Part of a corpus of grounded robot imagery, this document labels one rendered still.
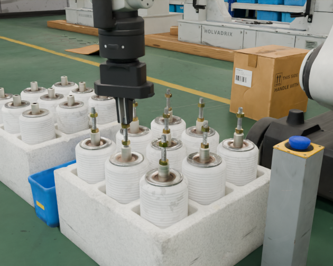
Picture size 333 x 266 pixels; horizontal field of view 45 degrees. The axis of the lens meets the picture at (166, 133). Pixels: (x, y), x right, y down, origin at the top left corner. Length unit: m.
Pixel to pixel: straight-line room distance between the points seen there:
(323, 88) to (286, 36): 2.03
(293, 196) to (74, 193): 0.48
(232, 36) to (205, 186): 2.54
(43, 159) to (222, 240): 0.56
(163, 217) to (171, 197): 0.04
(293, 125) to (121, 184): 0.59
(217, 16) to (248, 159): 2.78
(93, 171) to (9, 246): 0.30
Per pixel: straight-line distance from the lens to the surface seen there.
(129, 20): 0.75
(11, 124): 1.29
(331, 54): 1.00
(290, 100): 1.95
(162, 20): 4.30
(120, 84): 0.79
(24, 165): 1.18
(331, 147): 1.16
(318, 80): 0.99
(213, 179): 0.83
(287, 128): 1.22
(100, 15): 0.73
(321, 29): 2.95
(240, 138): 0.93
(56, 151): 1.19
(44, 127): 1.18
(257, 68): 1.84
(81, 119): 1.24
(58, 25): 5.51
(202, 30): 3.52
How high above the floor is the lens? 0.61
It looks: 21 degrees down
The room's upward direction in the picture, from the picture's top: straight up
